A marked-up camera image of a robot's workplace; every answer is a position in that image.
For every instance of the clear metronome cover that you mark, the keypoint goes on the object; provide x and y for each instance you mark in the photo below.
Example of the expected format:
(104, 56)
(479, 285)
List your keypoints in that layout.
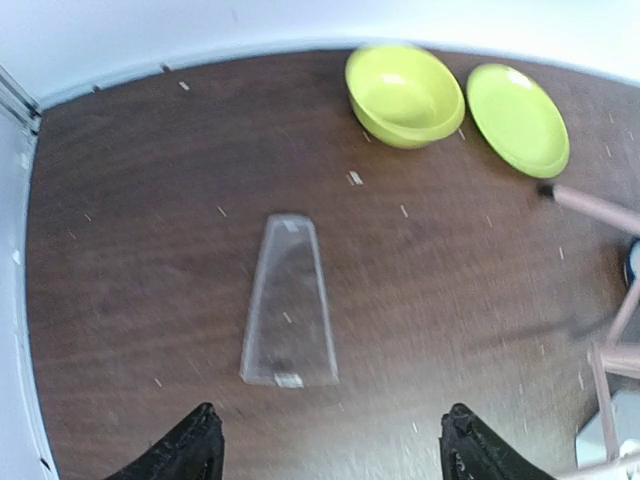
(288, 339)

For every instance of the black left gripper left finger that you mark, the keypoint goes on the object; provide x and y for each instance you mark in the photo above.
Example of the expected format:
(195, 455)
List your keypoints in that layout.
(192, 449)

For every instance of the small green bowl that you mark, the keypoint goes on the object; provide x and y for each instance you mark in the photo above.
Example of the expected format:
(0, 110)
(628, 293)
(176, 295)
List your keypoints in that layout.
(403, 95)

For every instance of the grey metronome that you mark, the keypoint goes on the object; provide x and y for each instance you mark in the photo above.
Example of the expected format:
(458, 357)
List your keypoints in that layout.
(589, 442)

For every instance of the green plate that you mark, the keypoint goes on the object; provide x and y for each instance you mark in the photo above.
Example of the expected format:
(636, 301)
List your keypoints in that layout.
(519, 120)

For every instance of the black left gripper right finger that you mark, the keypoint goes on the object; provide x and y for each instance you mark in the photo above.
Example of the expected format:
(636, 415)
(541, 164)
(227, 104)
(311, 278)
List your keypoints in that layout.
(470, 449)

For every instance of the white bowl dark outside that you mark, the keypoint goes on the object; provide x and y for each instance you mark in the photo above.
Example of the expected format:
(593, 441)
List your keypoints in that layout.
(631, 263)

